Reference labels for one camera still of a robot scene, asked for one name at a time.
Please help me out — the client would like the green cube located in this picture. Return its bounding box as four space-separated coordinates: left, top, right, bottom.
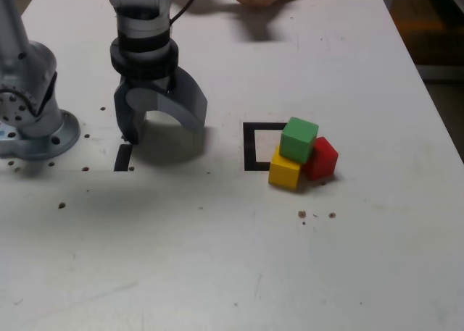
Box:
281 116 320 164

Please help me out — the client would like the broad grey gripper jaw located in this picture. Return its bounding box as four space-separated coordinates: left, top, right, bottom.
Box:
125 68 209 133

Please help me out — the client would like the black cable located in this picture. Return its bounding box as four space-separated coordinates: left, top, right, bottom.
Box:
169 0 204 24

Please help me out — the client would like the black tape strip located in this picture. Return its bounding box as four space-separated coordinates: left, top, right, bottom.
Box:
113 143 134 172

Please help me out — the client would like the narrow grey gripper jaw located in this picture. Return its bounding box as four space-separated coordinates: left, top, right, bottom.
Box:
114 80 145 146

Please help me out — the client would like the grey metal bar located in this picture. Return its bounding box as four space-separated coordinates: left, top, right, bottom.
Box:
416 63 464 81

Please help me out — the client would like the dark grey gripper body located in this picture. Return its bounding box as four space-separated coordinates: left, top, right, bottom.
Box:
117 76 175 93

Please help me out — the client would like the black tape square outline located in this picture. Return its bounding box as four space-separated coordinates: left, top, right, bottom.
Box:
242 122 291 172

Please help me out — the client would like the red cube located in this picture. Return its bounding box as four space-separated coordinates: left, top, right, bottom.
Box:
300 136 339 182

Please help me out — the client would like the yellow cube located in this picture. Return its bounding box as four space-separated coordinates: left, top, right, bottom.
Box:
268 145 302 191

